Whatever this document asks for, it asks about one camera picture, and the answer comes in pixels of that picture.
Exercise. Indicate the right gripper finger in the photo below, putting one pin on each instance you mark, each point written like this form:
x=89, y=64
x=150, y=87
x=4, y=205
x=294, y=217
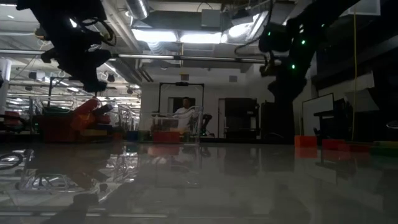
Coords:
x=284, y=118

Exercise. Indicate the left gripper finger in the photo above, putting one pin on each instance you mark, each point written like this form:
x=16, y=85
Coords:
x=94, y=83

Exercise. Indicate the purple block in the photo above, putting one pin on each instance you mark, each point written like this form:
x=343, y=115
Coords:
x=103, y=109

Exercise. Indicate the orange block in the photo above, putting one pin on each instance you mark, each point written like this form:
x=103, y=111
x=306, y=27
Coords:
x=305, y=141

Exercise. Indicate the long red block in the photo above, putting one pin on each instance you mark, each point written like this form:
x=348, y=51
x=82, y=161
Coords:
x=105, y=119
x=53, y=123

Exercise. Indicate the long yellow block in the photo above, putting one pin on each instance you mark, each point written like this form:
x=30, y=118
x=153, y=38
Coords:
x=93, y=132

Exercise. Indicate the small blue block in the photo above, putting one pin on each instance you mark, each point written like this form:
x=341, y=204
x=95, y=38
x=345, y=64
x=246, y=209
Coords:
x=132, y=136

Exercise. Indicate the small green block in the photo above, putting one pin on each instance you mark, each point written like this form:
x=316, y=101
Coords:
x=144, y=136
x=187, y=137

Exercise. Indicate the small red block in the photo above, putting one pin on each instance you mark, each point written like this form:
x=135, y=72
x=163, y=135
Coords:
x=166, y=137

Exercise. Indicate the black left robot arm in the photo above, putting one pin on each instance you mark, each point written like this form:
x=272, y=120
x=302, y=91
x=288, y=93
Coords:
x=62, y=12

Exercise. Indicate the black cabinet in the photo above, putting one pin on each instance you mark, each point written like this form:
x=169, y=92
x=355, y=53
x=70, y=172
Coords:
x=242, y=115
x=266, y=118

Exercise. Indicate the whiteboard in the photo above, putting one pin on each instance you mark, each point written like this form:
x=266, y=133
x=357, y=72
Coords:
x=317, y=109

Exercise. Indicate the black hanging ceiling device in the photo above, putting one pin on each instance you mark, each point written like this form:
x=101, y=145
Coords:
x=40, y=32

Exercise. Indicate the clear plastic bin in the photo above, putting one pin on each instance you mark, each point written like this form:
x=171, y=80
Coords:
x=199, y=118
x=34, y=105

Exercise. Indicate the long ceiling pipe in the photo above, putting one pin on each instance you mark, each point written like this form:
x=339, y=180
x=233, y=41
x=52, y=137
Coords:
x=155, y=57

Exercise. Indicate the ceiling light panel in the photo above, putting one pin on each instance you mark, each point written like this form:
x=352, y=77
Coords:
x=155, y=35
x=200, y=38

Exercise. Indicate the red background box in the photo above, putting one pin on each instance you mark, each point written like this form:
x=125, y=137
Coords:
x=12, y=118

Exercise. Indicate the person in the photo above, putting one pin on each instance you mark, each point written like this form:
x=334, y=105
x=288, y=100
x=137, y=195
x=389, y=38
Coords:
x=185, y=112

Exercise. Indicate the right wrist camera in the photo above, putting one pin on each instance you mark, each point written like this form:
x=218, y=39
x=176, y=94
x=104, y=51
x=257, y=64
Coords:
x=275, y=37

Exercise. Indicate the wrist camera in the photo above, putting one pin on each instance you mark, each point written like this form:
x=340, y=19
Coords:
x=275, y=37
x=48, y=56

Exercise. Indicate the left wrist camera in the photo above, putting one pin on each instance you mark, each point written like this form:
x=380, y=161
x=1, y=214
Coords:
x=48, y=56

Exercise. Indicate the silver round ventilation duct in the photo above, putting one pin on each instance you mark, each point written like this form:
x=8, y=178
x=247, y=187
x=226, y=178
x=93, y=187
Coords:
x=136, y=7

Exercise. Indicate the black station frame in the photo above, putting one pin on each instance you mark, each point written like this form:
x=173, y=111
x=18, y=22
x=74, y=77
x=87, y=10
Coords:
x=181, y=84

